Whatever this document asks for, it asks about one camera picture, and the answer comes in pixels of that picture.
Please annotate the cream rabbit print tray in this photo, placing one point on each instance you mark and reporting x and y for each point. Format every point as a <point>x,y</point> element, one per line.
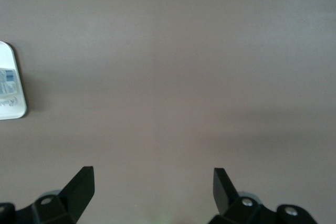
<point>10,56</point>

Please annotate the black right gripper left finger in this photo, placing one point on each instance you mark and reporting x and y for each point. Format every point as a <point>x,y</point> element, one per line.
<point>71,203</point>

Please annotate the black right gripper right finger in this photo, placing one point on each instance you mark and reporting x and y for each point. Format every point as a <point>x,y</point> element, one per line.
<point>231,208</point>

